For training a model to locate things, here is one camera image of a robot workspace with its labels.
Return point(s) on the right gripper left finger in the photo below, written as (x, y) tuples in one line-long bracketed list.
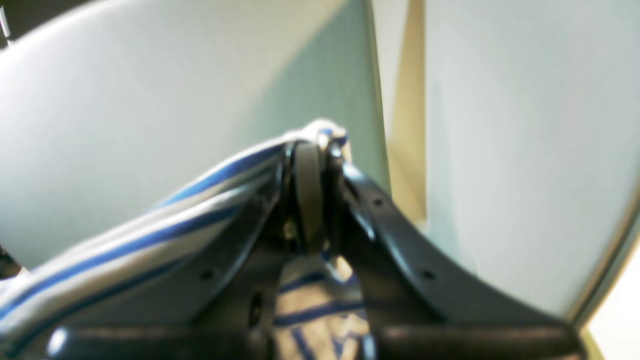
[(219, 302)]

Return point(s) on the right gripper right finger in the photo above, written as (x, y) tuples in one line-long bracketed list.
[(419, 303)]

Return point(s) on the blue white striped t-shirt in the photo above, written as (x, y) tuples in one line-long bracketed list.
[(319, 313)]

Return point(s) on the green table cloth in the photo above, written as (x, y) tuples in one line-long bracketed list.
[(520, 117)]

